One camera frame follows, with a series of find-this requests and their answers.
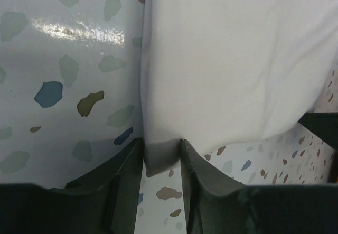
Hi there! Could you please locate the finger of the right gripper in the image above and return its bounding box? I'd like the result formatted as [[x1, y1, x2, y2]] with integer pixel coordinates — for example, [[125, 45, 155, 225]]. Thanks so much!
[[298, 113, 338, 151]]

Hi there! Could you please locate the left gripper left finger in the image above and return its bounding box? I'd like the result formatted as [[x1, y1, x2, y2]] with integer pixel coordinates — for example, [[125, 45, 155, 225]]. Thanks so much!
[[1, 138, 144, 234]]

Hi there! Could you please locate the white coca-cola t-shirt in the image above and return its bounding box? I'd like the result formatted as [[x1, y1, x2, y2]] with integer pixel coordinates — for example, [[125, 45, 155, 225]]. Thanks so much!
[[140, 0, 337, 176]]

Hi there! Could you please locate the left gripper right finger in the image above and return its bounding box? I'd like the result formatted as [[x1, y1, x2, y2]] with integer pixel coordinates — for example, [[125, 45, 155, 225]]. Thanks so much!
[[180, 140, 337, 233]]

